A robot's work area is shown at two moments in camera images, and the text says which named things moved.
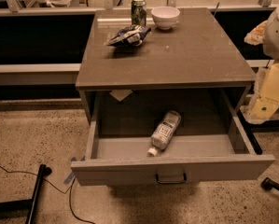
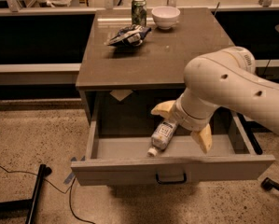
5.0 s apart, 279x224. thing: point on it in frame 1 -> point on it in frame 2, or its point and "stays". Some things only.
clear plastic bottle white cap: x=164 y=132 stays
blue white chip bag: x=132 y=35 stays
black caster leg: x=268 y=185 stays
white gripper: x=277 y=36 -> x=183 y=117
